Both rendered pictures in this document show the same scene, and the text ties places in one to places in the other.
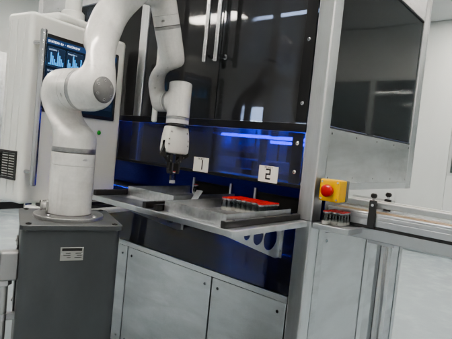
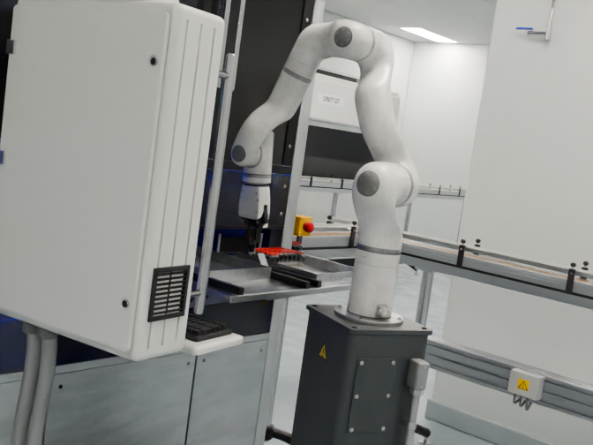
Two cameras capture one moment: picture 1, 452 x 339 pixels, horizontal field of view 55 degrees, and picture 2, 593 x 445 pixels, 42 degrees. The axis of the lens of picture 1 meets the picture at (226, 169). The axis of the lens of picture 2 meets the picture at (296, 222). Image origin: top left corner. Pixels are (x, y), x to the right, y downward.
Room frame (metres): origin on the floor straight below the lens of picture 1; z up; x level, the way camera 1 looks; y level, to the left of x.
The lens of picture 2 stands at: (1.51, 2.52, 1.32)
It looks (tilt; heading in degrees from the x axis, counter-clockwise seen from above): 6 degrees down; 269
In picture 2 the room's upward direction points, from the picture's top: 8 degrees clockwise
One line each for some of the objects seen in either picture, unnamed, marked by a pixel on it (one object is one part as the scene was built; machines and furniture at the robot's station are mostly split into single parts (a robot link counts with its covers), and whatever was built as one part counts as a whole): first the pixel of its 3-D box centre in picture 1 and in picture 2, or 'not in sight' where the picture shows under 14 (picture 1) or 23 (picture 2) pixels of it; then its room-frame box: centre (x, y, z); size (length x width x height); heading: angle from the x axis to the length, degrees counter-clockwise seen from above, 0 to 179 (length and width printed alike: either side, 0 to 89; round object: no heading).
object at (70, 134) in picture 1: (70, 109); (379, 207); (1.26, 0.46, 1.16); 0.19 x 0.12 x 0.24; 57
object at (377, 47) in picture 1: (383, 66); not in sight; (1.85, -0.61, 1.50); 0.85 x 0.01 x 0.59; 140
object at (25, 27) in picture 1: (64, 110); (100, 164); (1.94, 0.74, 1.19); 0.50 x 0.19 x 0.78; 148
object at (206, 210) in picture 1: (229, 210); (300, 266); (1.43, -0.02, 0.90); 0.34 x 0.26 x 0.04; 140
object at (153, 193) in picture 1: (182, 194); (201, 262); (1.74, 0.16, 0.90); 0.34 x 0.26 x 0.04; 140
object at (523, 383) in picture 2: not in sight; (526, 384); (0.50, -0.40, 0.50); 0.12 x 0.05 x 0.09; 140
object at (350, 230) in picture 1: (339, 227); not in sight; (1.47, -0.40, 0.87); 0.14 x 0.13 x 0.02; 140
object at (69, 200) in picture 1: (71, 184); (373, 283); (1.24, 0.44, 0.95); 0.19 x 0.19 x 0.18
